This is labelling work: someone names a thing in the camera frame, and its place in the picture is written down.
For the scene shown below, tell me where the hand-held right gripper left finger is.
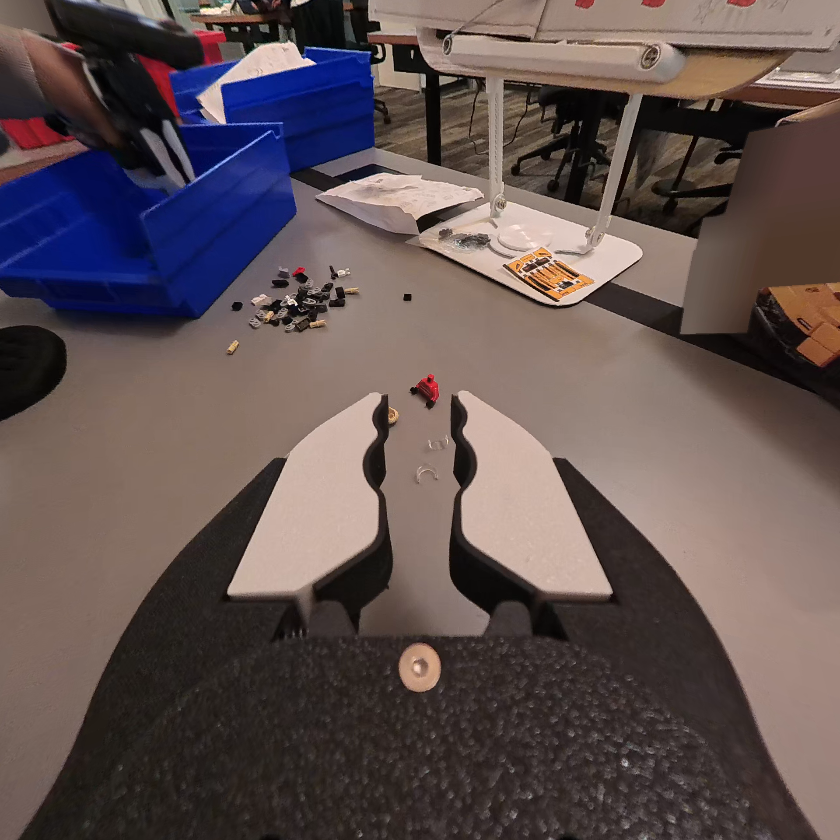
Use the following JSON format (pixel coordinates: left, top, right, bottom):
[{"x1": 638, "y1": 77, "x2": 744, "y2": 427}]
[{"x1": 226, "y1": 392, "x2": 393, "y2": 636}]

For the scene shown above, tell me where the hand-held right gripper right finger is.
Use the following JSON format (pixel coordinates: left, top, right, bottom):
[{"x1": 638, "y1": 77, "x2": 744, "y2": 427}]
[{"x1": 449, "y1": 390, "x2": 614, "y2": 636}]

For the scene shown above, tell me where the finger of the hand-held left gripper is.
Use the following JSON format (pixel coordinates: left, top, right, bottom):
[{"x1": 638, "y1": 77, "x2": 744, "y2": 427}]
[
  {"x1": 139, "y1": 128, "x2": 173, "y2": 179},
  {"x1": 167, "y1": 125, "x2": 196, "y2": 183}
]

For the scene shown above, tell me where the blue plastic bin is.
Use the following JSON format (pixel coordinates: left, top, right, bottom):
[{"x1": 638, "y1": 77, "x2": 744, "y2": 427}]
[
  {"x1": 171, "y1": 46, "x2": 376, "y2": 173},
  {"x1": 0, "y1": 121, "x2": 298, "y2": 319}
]

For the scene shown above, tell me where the pile of small toy bricks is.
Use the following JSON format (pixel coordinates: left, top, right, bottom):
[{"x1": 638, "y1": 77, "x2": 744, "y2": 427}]
[{"x1": 226, "y1": 264, "x2": 416, "y2": 355}]

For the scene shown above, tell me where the grey desk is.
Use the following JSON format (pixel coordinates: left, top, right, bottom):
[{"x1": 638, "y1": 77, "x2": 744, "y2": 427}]
[{"x1": 0, "y1": 147, "x2": 840, "y2": 840}]

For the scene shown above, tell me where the person's left hand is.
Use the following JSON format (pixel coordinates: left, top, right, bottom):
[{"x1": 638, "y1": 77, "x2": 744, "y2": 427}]
[{"x1": 26, "y1": 36, "x2": 129, "y2": 148}]

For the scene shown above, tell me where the red plastic bin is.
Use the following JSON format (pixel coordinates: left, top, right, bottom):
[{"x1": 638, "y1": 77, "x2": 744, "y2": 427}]
[{"x1": 0, "y1": 29, "x2": 224, "y2": 148}]

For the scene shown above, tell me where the white printed paper bag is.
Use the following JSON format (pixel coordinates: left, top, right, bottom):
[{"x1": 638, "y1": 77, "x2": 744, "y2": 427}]
[
  {"x1": 316, "y1": 172, "x2": 485, "y2": 236},
  {"x1": 197, "y1": 42, "x2": 317, "y2": 123}
]

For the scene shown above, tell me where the wooden top table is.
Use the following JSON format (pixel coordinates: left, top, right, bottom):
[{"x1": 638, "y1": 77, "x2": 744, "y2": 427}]
[{"x1": 190, "y1": 10, "x2": 355, "y2": 53}]

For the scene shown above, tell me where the orange sticker sheet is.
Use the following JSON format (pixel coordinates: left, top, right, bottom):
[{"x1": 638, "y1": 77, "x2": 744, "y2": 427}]
[{"x1": 502, "y1": 246, "x2": 595, "y2": 304}]

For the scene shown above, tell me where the clear bag of small parts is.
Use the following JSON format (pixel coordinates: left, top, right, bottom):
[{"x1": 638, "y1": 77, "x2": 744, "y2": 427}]
[{"x1": 407, "y1": 223, "x2": 493, "y2": 256}]

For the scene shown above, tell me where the black toy car box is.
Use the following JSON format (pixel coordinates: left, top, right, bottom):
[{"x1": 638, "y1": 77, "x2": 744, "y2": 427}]
[{"x1": 749, "y1": 282, "x2": 840, "y2": 401}]

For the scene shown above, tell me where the black office chair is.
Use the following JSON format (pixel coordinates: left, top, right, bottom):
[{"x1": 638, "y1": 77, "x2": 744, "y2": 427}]
[
  {"x1": 512, "y1": 85, "x2": 614, "y2": 194},
  {"x1": 650, "y1": 147, "x2": 746, "y2": 214}
]

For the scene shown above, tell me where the white and wood book stand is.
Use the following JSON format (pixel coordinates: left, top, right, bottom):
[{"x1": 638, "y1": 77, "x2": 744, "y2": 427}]
[{"x1": 416, "y1": 26, "x2": 788, "y2": 306}]

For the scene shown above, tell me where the toy instruction booklet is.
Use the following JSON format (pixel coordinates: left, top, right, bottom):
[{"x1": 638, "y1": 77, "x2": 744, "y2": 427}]
[{"x1": 367, "y1": 0, "x2": 840, "y2": 52}]

